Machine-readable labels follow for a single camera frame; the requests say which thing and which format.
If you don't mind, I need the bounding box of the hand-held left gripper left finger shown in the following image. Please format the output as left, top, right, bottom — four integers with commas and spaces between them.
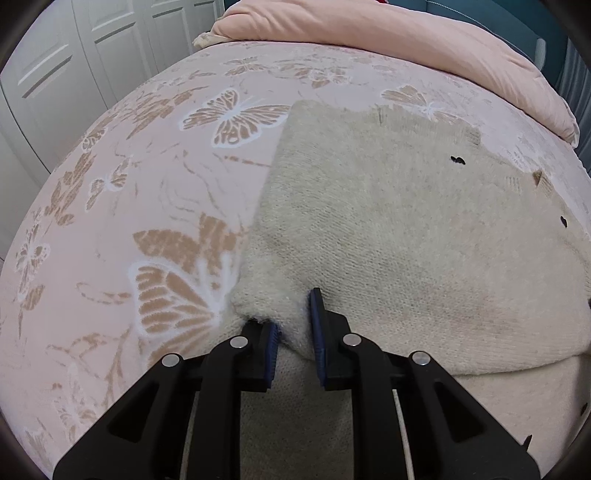
53, 319, 281, 480

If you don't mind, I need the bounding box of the pink pillow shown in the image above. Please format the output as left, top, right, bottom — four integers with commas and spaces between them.
193, 0, 580, 148

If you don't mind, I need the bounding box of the pink butterfly print blanket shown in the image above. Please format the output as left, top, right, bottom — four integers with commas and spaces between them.
0, 39, 591, 480

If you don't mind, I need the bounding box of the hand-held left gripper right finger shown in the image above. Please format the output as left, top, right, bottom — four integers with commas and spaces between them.
308, 287, 542, 480

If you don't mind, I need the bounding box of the white panelled wardrobe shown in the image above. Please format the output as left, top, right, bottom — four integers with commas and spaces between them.
0, 0, 227, 261

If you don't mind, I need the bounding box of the teal padded headboard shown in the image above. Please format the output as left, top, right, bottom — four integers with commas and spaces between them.
425, 0, 570, 100

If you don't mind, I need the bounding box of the cream knitted sweater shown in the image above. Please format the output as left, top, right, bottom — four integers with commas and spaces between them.
182, 99, 591, 480

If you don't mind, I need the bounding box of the blue grey curtain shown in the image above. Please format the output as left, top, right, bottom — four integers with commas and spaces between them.
553, 41, 591, 182

